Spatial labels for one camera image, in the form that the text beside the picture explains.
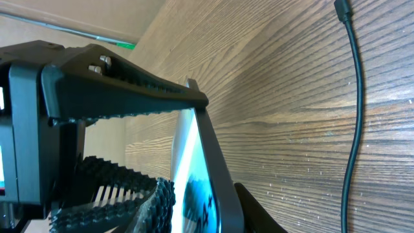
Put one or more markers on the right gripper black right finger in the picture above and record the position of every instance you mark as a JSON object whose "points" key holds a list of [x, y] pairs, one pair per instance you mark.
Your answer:
{"points": [[257, 219]]}

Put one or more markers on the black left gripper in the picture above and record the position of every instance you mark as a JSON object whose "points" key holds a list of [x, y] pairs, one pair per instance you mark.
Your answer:
{"points": [[38, 158]]}

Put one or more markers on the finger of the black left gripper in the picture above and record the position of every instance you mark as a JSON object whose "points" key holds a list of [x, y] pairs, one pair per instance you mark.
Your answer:
{"points": [[102, 194], [91, 83]]}

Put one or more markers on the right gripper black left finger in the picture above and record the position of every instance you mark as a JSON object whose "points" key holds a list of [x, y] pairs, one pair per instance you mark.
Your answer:
{"points": [[155, 214]]}

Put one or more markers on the black smartphone blue screen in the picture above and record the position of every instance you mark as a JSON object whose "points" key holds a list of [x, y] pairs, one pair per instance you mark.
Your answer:
{"points": [[206, 200]]}

